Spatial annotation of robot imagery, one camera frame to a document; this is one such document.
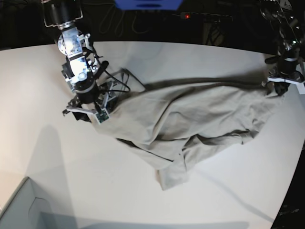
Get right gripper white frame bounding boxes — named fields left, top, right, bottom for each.
left=62, top=81, right=118, bottom=124

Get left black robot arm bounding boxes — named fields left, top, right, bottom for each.
left=260, top=0, right=305, bottom=96

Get beige t-shirt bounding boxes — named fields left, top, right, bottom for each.
left=92, top=79, right=284, bottom=190

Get grey box at corner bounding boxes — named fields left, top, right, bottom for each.
left=0, top=177, right=78, bottom=229

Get blue overhead mount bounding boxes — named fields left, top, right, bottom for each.
left=115, top=0, right=183, bottom=10

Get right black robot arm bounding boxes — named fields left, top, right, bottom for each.
left=41, top=0, right=117, bottom=124

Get black power strip red light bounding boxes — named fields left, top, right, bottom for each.
left=180, top=12, right=233, bottom=22

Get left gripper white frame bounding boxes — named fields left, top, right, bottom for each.
left=265, top=56, right=305, bottom=96

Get black cables behind table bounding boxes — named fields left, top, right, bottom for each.
left=95, top=7, right=153, bottom=36

